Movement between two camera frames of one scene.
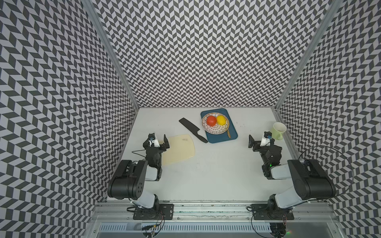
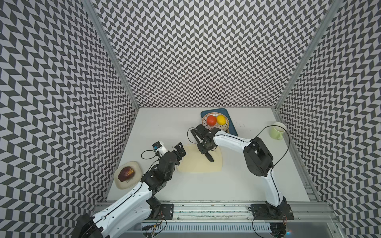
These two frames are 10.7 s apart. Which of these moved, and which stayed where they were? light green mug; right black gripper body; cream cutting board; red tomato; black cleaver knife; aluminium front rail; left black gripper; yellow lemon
Moved: left black gripper; cream cutting board; right black gripper body; black cleaver knife
Stayed: aluminium front rail; red tomato; light green mug; yellow lemon
